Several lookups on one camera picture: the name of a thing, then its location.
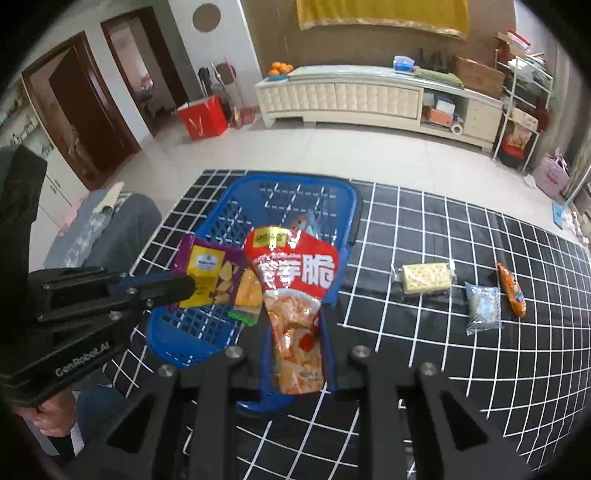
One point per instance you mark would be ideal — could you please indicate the black white grid tablecloth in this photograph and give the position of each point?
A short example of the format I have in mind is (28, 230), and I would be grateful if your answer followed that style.
(531, 378)

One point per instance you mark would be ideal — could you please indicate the red potato chip packet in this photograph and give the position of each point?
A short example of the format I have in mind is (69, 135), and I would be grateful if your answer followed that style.
(296, 271)

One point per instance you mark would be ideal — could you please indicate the oranges on cabinet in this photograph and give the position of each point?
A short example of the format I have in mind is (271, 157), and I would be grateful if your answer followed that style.
(279, 69)

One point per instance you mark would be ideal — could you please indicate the green cracker pack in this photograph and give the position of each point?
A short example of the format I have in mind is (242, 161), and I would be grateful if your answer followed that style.
(249, 317)

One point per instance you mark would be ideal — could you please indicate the white metal shelf rack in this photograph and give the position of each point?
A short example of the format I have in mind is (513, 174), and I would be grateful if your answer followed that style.
(526, 94)

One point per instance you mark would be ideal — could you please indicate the red gift bag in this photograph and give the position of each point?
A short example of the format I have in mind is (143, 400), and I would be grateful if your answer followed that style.
(203, 118)

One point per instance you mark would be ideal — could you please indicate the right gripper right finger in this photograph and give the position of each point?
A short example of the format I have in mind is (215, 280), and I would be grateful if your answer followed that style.
(412, 412)

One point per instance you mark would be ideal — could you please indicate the purple snack packet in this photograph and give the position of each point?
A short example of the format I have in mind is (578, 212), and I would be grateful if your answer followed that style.
(215, 270)

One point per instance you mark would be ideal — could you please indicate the pink gift bag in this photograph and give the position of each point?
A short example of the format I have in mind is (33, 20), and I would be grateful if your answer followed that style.
(551, 175)

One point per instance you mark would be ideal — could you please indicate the blue orange snack bag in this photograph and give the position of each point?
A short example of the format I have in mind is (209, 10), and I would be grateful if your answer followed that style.
(309, 223)

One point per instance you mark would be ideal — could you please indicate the person's left hand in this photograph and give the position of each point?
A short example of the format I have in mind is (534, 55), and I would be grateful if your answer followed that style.
(53, 418)

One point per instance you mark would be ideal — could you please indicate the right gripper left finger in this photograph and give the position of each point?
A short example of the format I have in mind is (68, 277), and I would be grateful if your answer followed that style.
(181, 424)

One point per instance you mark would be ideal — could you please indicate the cream tv cabinet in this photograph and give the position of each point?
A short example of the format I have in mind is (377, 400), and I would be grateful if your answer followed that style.
(380, 97)

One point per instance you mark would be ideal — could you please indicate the brown cardboard box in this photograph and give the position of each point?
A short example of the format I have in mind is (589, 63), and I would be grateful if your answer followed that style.
(479, 77)

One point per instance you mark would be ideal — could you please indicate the light blue snack packet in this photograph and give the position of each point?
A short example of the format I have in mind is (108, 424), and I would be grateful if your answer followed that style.
(484, 308)

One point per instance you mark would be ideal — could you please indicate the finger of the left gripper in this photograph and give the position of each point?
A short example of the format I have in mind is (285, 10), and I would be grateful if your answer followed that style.
(161, 288)

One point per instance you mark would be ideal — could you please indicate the clear-wrapped cracker pack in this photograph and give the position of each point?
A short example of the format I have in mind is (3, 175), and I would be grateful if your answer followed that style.
(425, 278)

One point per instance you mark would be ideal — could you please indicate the orange striped snack packet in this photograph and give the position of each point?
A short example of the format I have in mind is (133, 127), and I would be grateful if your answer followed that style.
(512, 290)

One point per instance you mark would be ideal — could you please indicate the yellow wall hanging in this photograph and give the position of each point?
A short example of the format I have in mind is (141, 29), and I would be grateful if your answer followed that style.
(448, 18)

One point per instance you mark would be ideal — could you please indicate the brown wooden door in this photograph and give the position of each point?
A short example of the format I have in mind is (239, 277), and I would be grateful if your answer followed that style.
(78, 112)

